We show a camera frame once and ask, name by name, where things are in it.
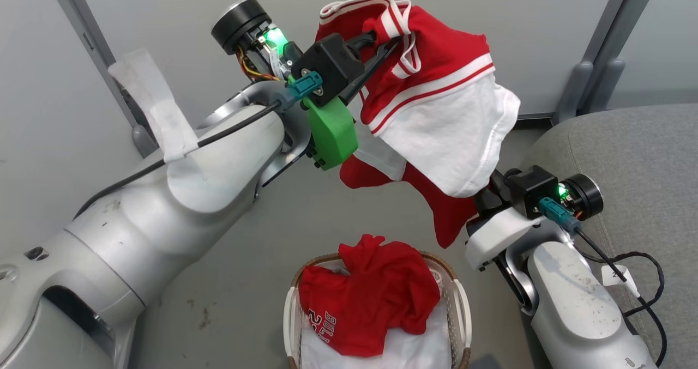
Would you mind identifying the grey table leg with caster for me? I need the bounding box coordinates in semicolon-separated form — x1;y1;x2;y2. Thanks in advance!
44;0;159;158

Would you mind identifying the white cable tag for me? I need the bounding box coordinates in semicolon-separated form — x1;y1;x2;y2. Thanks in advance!
601;264;640;298

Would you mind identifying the red printed shirt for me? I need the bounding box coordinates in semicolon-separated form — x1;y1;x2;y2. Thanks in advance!
299;234;441;358

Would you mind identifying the grey partition base rail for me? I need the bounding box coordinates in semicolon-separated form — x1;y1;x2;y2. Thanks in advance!
513;112;558;129

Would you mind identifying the white tape strip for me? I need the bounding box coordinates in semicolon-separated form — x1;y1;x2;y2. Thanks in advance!
107;47;200;164

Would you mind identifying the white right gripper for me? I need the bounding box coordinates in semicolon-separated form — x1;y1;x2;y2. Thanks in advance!
465;184;543;272

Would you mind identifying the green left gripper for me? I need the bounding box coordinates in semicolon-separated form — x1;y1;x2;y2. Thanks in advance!
288;31;403;172

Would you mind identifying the white woven laundry basket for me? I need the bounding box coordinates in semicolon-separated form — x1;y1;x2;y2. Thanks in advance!
282;252;472;369

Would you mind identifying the black cable with teal plug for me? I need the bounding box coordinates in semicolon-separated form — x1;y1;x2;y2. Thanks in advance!
539;197;669;367
74;70;323;220

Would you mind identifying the grey partition post with foot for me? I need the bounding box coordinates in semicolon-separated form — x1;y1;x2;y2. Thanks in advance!
551;0;663;125

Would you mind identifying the red and white jersey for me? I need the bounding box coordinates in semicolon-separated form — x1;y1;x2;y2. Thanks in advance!
315;0;521;249

